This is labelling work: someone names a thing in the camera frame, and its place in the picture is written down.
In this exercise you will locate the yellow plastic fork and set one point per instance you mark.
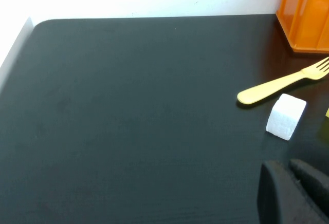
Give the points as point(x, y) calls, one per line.
point(270, 88)

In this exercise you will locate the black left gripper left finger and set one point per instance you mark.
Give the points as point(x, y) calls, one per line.
point(277, 198)

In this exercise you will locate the orange plastic cutlery holder crate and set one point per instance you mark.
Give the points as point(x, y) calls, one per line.
point(303, 28)

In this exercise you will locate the yellow foam cube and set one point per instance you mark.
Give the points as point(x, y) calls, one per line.
point(327, 113)

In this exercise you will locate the white foam cube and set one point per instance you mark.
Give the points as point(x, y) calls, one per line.
point(285, 118)

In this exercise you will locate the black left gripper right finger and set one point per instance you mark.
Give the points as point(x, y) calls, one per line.
point(313, 180)

